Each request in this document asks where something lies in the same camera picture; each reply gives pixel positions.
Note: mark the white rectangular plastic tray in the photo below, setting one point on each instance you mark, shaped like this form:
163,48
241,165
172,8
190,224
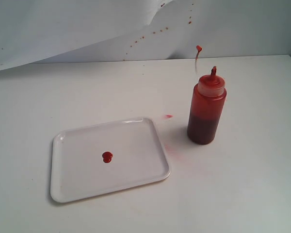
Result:
77,168

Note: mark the red ketchup blob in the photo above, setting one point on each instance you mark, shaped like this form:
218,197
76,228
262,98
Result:
107,157

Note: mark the red ketchup squeeze bottle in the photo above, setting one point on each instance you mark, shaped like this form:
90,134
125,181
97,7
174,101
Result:
207,103

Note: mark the white paper backdrop sheet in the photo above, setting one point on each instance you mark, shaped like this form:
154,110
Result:
62,31

